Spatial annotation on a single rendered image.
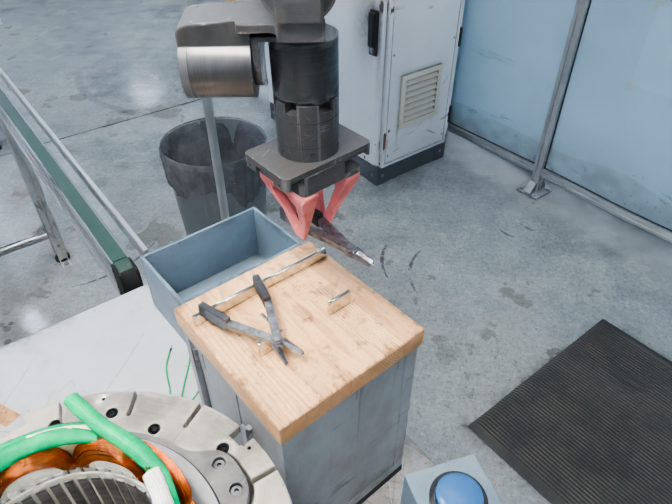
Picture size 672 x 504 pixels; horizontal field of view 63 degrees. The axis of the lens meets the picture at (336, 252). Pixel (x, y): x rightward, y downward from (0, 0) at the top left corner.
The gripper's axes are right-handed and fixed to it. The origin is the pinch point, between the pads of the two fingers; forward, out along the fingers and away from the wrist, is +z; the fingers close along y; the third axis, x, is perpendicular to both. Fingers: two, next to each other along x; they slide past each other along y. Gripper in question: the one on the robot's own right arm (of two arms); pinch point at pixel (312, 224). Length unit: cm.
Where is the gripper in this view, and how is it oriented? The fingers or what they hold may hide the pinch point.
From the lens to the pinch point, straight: 57.1
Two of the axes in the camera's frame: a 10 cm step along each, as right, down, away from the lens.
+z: 0.1, 7.6, 6.6
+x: 6.5, 4.9, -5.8
